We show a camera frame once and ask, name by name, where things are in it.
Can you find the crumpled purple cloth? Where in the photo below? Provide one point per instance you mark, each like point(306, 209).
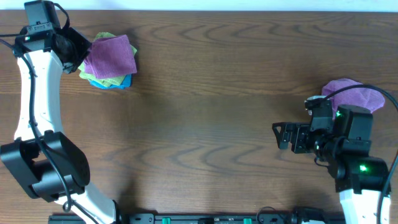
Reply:
point(363, 97)

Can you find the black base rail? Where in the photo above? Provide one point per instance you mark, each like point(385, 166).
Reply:
point(148, 218)

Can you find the purple microfiber cloth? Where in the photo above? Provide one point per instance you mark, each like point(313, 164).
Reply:
point(110, 57)

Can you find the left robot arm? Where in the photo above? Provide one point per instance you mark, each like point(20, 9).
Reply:
point(45, 163)

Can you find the folded green cloth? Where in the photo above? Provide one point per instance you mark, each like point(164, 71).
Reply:
point(106, 81)

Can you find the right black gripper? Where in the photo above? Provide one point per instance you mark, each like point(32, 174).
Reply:
point(300, 130)

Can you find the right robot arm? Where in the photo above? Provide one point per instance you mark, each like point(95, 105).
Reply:
point(360, 180)

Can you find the folded blue cloth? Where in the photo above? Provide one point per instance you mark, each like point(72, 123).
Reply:
point(126, 83)

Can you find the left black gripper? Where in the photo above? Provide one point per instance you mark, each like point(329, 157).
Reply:
point(74, 37)

